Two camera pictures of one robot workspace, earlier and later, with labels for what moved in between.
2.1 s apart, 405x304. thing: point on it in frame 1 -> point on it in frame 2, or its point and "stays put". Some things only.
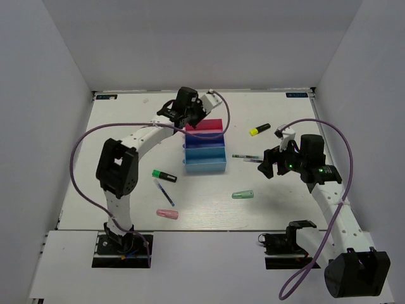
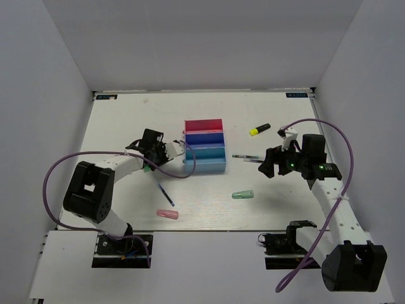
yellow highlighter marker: (255, 131) stays put
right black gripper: (271, 156) stays put
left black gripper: (198, 104) -> (161, 146)
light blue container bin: (207, 159) stays put
